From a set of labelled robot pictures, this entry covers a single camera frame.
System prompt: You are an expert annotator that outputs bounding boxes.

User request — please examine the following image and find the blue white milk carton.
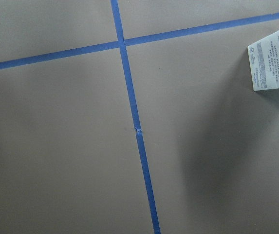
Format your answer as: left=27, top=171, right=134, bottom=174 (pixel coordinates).
left=247, top=30, right=279, bottom=91

